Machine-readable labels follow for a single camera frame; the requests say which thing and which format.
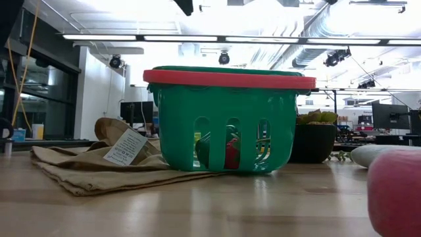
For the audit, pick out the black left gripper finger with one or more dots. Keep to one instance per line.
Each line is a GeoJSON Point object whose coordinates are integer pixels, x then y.
{"type": "Point", "coordinates": [185, 6]}

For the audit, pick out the lime green toy fruit piece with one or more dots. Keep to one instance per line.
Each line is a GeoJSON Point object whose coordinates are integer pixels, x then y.
{"type": "Point", "coordinates": [197, 136]}

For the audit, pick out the dark green toy vegetable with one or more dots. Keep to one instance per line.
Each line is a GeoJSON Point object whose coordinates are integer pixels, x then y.
{"type": "Point", "coordinates": [203, 151]}

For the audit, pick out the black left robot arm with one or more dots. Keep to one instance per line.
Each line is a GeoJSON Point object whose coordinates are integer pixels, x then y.
{"type": "Point", "coordinates": [8, 16]}

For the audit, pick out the black ceiling spotlight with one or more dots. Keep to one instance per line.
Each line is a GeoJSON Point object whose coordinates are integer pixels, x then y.
{"type": "Point", "coordinates": [115, 62]}
{"type": "Point", "coordinates": [224, 58]}
{"type": "Point", "coordinates": [333, 58]}
{"type": "Point", "coordinates": [366, 84]}

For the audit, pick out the long ceiling light strip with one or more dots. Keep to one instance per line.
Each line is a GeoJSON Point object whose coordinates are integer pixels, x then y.
{"type": "Point", "coordinates": [98, 37]}

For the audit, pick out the green basket with orange rim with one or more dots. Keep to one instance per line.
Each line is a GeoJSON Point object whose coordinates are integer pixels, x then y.
{"type": "Point", "coordinates": [230, 105]}

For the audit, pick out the black computer monitor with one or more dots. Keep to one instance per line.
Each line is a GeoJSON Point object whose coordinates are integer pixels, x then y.
{"type": "Point", "coordinates": [416, 121]}
{"type": "Point", "coordinates": [389, 115]}
{"type": "Point", "coordinates": [138, 112]}

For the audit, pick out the potted succulent plant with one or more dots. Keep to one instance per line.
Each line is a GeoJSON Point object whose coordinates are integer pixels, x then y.
{"type": "Point", "coordinates": [312, 141]}

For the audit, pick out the tan folded cloth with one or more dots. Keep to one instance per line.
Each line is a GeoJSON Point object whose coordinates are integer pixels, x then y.
{"type": "Point", "coordinates": [98, 174]}

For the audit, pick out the white yellow container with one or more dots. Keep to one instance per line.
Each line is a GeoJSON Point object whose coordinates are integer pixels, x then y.
{"type": "Point", "coordinates": [37, 131]}

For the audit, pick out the small blue box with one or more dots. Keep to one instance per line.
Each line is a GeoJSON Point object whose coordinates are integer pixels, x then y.
{"type": "Point", "coordinates": [19, 135]}

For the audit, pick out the black round object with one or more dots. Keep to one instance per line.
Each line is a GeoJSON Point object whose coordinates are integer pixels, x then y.
{"type": "Point", "coordinates": [6, 127]}

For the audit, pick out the small white cylinder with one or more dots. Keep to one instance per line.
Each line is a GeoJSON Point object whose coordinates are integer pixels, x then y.
{"type": "Point", "coordinates": [8, 148]}

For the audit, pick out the white plaid dish towel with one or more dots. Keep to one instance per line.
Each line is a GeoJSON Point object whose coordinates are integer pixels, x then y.
{"type": "Point", "coordinates": [371, 154]}

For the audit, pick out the pink rounded object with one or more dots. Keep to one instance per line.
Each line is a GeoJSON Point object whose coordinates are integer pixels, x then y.
{"type": "Point", "coordinates": [394, 197]}

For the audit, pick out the silver ventilation duct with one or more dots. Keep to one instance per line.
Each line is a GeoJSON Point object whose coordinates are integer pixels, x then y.
{"type": "Point", "coordinates": [306, 57]}

